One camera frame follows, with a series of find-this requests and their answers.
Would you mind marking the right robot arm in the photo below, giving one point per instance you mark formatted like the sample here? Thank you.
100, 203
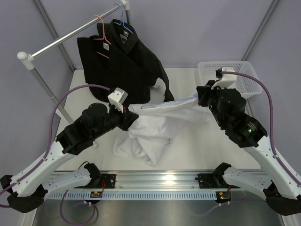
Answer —
279, 190

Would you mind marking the black striped shirt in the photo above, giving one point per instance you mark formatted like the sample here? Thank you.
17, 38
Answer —
137, 64

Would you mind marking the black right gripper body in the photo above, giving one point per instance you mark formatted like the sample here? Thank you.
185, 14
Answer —
210, 97

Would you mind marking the light blue wire hanger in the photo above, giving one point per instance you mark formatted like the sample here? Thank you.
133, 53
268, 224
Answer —
150, 106

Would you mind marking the white dress shirt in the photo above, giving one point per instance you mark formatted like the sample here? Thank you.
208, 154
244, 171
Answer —
155, 128

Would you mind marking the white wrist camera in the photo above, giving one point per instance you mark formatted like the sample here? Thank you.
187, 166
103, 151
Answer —
225, 78
117, 98

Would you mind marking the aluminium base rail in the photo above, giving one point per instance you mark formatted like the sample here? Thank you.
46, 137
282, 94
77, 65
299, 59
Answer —
175, 180

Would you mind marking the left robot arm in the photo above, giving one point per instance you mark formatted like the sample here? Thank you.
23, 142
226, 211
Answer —
31, 187

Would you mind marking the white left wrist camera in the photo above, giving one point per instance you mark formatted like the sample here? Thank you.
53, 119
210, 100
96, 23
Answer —
117, 98

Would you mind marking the white slotted cable duct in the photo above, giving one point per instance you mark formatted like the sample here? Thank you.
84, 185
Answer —
143, 195

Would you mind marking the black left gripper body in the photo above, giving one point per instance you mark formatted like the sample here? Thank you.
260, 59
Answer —
122, 120

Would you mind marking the pink wire hanger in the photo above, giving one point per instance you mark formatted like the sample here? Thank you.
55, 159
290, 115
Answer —
106, 43

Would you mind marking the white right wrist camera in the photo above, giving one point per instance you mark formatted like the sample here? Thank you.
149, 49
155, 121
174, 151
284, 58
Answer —
225, 78

